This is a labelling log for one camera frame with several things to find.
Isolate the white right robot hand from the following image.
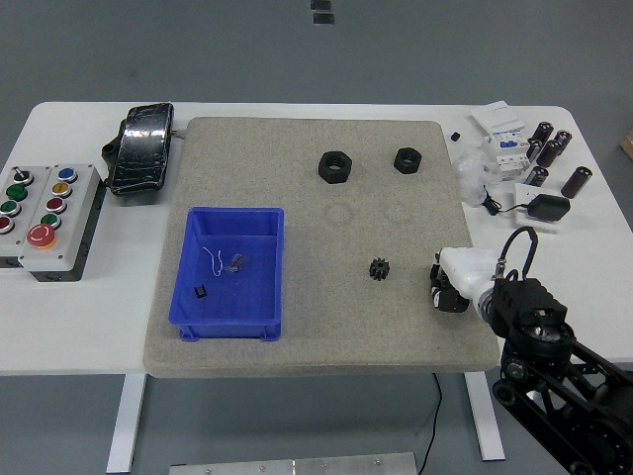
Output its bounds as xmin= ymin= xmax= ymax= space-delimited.
xmin=427 ymin=245 xmax=497 ymax=314

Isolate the small black gear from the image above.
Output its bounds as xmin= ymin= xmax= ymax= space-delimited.
xmin=368 ymin=257 xmax=393 ymax=283

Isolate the small black hex nut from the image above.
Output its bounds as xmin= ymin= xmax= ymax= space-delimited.
xmin=393 ymin=146 xmax=424 ymax=175

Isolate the large black hex nut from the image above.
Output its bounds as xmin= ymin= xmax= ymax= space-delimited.
xmin=316 ymin=150 xmax=355 ymax=185

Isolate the blue plastic box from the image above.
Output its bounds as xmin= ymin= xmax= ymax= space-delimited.
xmin=167 ymin=206 xmax=287 ymax=342

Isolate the button box with emergency stop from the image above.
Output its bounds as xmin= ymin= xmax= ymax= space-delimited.
xmin=17 ymin=164 xmax=103 ymax=283

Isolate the white square plate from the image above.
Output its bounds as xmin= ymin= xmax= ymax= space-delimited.
xmin=512 ymin=182 xmax=565 ymax=234

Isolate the clear plastic bag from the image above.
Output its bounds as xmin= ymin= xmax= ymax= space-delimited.
xmin=453 ymin=149 xmax=497 ymax=208

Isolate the black power adapter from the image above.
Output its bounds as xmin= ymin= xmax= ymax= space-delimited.
xmin=527 ymin=193 xmax=572 ymax=223

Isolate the white circuit breaker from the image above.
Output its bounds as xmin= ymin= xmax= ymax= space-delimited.
xmin=483 ymin=126 xmax=530 ymax=183

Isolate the white flat carton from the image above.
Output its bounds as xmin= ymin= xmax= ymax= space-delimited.
xmin=469 ymin=100 xmax=521 ymax=134

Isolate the white table leg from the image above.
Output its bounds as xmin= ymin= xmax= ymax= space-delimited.
xmin=106 ymin=374 xmax=148 ymax=474
xmin=464 ymin=371 xmax=506 ymax=462

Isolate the grey-brown mat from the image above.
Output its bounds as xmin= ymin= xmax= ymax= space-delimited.
xmin=141 ymin=116 xmax=500 ymax=380

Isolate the white thread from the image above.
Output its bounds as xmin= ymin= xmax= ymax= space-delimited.
xmin=201 ymin=245 xmax=224 ymax=277

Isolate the silver metal plate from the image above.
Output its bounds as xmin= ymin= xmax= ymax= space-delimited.
xmin=169 ymin=451 xmax=418 ymax=475

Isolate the black adapter cord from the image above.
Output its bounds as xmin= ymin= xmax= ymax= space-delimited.
xmin=480 ymin=183 xmax=531 ymax=217

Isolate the black floor cable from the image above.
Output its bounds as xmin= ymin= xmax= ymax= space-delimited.
xmin=422 ymin=373 xmax=443 ymax=475

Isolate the button box with selector switch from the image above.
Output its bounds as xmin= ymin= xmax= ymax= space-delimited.
xmin=0 ymin=165 xmax=53 ymax=271

